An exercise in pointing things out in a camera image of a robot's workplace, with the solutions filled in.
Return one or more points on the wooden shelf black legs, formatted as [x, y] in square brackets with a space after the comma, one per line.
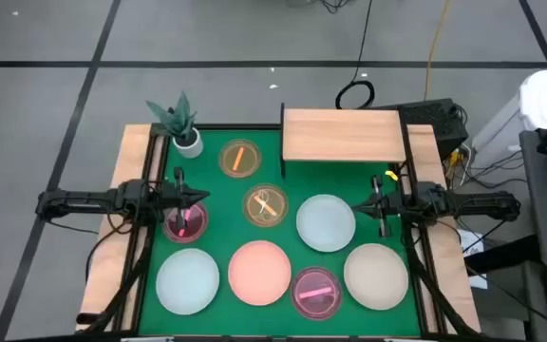
[340, 135]

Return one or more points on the green table mat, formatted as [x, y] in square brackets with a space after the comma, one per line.
[223, 228]

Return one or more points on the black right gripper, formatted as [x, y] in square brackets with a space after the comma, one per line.
[397, 204]

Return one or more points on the artificial plant white pot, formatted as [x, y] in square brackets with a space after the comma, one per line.
[188, 145]

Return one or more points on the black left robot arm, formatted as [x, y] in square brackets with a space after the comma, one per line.
[88, 199]

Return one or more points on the beige round plate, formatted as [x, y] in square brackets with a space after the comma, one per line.
[375, 276]

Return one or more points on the pink transparent glass plate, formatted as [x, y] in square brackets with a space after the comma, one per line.
[195, 225]
[316, 299]

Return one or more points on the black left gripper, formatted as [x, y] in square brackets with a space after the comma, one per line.
[164, 199]

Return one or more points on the salmon pink round plate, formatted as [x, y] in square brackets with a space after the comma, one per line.
[259, 273]

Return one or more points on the white paper sheet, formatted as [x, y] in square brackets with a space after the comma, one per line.
[470, 240]

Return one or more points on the yellow tape tag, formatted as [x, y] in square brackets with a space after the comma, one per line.
[391, 176]

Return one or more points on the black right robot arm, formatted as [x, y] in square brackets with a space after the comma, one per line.
[473, 204]

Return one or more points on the black computer box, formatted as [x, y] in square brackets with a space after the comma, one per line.
[430, 123]

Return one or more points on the orange transparent glass plate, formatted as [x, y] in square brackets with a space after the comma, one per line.
[250, 164]
[276, 214]

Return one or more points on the black desk leg bar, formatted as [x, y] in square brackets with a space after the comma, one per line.
[501, 254]

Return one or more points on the pale blue round plate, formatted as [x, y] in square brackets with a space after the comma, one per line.
[326, 223]
[187, 281]

